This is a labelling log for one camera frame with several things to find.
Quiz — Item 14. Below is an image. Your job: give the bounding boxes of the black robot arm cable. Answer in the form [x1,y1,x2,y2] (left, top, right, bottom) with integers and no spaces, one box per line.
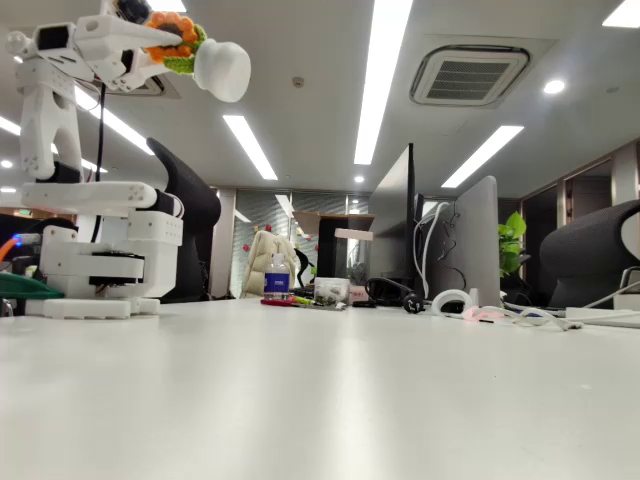
[92,82,109,244]

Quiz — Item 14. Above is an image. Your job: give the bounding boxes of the ceiling air conditioner vent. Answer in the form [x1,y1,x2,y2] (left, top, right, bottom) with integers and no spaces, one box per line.
[408,43,532,107]

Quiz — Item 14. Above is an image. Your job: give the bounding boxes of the open cardboard box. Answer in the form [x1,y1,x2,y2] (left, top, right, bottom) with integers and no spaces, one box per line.
[292,210,376,243]

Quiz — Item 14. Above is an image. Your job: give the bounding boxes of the clear bottle with blue label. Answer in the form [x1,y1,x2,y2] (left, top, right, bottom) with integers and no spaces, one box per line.
[263,252,292,303]

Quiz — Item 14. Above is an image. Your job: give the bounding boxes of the gripper-mounted camera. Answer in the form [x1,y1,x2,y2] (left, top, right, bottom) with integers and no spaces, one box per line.
[101,0,152,24]

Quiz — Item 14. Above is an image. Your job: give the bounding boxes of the clear plastic container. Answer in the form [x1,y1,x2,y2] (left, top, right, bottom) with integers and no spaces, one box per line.
[313,277,351,307]

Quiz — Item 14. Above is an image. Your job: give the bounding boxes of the black computer monitor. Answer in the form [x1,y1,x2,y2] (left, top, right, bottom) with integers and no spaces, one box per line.
[368,143,427,297]

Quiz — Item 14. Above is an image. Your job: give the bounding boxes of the green leafy plant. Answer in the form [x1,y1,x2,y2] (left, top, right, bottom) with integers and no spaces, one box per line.
[498,210,529,277]

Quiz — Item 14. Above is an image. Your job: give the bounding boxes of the white monitor cable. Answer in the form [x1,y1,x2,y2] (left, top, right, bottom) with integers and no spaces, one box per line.
[413,201,451,301]

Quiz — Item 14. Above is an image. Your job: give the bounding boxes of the white round device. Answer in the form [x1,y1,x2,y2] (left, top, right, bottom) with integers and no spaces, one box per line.
[430,288,477,315]

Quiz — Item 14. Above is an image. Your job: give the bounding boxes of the black mesh office chair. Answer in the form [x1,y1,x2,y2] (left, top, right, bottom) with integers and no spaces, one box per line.
[538,199,640,309]
[146,137,223,304]

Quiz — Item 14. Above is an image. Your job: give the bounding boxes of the white cable on desk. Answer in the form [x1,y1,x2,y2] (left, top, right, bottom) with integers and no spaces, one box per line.
[492,305,585,333]

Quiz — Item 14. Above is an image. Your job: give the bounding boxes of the orange cable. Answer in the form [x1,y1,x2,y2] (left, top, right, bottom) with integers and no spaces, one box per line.
[0,232,24,262]

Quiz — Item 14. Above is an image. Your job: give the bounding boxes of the black monitor cable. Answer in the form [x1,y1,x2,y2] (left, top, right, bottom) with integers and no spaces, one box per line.
[437,209,467,297]

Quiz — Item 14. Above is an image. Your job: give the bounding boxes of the black power plug cable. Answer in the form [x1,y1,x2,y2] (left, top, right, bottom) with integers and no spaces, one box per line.
[364,277,429,315]

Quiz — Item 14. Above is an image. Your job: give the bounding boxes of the grey computer monitor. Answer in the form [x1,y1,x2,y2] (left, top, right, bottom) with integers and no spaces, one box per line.
[428,174,503,309]

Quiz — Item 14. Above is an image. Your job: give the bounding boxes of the crochet sunflower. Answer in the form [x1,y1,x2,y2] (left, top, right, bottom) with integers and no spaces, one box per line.
[143,10,253,104]

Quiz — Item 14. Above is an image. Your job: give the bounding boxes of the beige padded jacket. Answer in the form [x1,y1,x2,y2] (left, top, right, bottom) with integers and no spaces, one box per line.
[241,230,297,300]

